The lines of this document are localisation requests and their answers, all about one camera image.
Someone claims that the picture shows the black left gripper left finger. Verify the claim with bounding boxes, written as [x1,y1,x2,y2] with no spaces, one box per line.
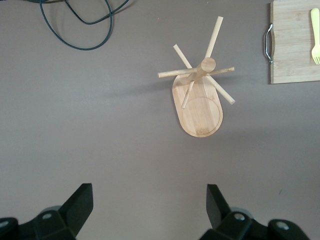
[0,183,94,240]

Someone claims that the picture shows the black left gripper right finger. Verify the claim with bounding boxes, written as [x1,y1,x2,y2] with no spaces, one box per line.
[197,184,311,240]

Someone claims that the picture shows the wooden mug rack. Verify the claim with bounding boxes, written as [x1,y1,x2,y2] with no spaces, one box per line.
[157,16,236,138]

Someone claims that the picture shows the yellow plastic fork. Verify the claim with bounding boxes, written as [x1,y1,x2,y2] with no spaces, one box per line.
[310,7,320,66]

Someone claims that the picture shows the black cable loop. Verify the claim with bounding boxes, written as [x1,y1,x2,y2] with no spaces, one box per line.
[64,0,133,26]
[39,0,114,51]

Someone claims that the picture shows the bamboo cutting board metal handle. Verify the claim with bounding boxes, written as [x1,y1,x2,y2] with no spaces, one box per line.
[263,0,320,85]

